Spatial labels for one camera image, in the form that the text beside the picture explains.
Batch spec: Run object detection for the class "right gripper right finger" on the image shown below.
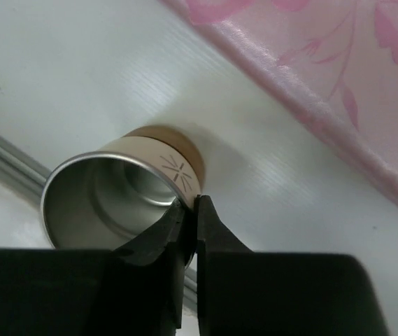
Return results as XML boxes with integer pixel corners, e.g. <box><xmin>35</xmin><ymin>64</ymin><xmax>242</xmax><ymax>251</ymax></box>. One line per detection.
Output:
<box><xmin>195</xmin><ymin>196</ymin><xmax>389</xmax><ymax>336</ymax></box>

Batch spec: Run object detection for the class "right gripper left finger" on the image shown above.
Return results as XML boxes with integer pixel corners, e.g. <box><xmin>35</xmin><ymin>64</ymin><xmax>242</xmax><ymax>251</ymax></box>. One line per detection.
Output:
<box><xmin>0</xmin><ymin>202</ymin><xmax>185</xmax><ymax>335</ymax></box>

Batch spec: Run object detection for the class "small metal cup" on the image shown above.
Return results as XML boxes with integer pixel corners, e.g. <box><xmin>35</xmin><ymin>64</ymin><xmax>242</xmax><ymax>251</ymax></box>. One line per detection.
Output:
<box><xmin>39</xmin><ymin>125</ymin><xmax>206</xmax><ymax>269</ymax></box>

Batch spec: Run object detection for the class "pink rose satin cloth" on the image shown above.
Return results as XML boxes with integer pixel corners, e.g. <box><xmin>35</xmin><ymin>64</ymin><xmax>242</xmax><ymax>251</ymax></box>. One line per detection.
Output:
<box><xmin>169</xmin><ymin>1</ymin><xmax>398</xmax><ymax>204</ymax></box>

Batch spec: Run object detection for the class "aluminium front rail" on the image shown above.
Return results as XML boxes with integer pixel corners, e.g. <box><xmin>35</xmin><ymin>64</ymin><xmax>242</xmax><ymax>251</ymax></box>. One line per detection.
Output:
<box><xmin>0</xmin><ymin>140</ymin><xmax>197</xmax><ymax>308</ymax></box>

